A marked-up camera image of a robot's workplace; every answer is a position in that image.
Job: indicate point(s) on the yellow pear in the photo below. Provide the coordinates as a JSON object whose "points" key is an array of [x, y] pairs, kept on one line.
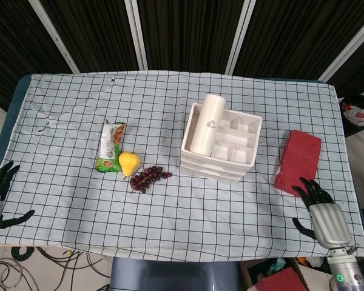
{"points": [[128, 162]]}

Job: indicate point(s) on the green snack packet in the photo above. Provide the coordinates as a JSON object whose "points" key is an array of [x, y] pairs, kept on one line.
{"points": [[109, 145]]}

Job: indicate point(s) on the grey blue robot torso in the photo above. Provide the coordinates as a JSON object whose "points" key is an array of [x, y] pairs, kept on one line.
{"points": [[170, 276]]}

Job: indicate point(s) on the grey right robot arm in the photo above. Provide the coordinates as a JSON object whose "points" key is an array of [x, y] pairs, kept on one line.
{"points": [[345, 269]]}

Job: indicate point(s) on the white divided storage tray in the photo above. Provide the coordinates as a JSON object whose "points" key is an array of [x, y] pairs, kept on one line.
{"points": [[186, 139]]}

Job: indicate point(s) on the white black checkered tablecloth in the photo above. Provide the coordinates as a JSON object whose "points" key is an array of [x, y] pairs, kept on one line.
{"points": [[79, 206]]}

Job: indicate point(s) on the red brick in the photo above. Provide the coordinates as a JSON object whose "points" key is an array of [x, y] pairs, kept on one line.
{"points": [[298, 160]]}

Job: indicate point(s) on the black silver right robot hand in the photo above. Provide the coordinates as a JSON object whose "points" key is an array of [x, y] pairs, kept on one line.
{"points": [[329, 224]]}

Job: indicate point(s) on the white cylindrical bottle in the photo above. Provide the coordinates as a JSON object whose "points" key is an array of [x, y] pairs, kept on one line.
{"points": [[207, 127]]}

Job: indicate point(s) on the black bag with red print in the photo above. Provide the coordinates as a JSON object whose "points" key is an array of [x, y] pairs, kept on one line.
{"points": [[359, 116]]}

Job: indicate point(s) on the red grape bunch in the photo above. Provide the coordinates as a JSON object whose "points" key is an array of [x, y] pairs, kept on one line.
{"points": [[147, 179]]}

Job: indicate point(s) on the white partition post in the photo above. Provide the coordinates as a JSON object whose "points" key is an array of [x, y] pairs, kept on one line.
{"points": [[239, 33], [54, 38], [136, 33], [349, 45]]}

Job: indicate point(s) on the black pleated curtain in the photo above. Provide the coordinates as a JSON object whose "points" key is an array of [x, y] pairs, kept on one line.
{"points": [[182, 30]]}

